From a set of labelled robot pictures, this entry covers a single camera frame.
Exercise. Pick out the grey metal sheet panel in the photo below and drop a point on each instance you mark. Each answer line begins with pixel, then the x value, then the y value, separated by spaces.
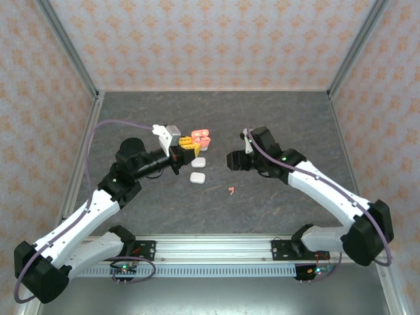
pixel 210 295

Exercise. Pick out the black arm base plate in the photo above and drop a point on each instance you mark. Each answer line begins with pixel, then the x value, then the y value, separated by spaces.
pixel 147 251
pixel 279 251

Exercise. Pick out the long aluminium mounting rail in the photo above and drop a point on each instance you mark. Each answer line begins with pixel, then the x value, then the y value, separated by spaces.
pixel 213 249

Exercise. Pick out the small electronics board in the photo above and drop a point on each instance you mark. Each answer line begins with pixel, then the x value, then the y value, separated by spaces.
pixel 316 270
pixel 124 269

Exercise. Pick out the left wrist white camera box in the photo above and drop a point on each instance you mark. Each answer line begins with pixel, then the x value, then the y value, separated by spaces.
pixel 170 134

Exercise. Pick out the aluminium frame post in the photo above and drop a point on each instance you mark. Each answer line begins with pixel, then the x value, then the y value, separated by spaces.
pixel 359 42
pixel 67 42

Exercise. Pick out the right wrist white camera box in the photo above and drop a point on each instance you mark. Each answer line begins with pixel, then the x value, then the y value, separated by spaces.
pixel 246 144

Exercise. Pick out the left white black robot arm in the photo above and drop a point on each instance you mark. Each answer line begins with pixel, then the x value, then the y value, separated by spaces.
pixel 39 275

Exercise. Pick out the aluminium table side rail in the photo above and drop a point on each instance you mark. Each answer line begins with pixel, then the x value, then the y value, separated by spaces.
pixel 92 118
pixel 338 118

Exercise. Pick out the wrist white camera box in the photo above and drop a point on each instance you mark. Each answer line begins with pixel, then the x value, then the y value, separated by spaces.
pixel 170 134
pixel 246 144

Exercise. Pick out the pink earbud charging case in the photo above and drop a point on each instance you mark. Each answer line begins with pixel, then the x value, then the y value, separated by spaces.
pixel 201 138

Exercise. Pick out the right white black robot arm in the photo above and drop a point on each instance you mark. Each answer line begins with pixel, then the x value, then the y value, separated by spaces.
pixel 367 239

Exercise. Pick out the short aluminium frame rail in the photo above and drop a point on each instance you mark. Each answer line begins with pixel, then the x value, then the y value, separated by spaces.
pixel 31 310
pixel 390 288

